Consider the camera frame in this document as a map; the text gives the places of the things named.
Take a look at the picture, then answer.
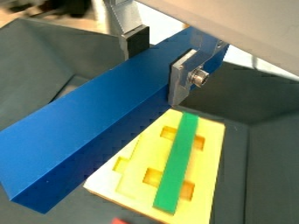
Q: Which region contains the green bar block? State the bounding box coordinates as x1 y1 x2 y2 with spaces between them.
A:
154 113 199 214

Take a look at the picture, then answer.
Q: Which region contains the yellow puzzle board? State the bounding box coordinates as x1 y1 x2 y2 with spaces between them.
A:
84 109 226 224

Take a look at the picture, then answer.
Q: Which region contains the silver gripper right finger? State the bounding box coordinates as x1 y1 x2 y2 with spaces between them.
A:
168 29 230 107

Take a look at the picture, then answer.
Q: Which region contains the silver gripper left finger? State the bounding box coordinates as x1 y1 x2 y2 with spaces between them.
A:
103 0 150 60

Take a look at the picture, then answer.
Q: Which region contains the red puzzle block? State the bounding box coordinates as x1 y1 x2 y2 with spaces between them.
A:
111 218 130 224

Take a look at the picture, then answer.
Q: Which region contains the long blue block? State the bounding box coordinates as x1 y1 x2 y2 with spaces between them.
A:
0 28 228 213

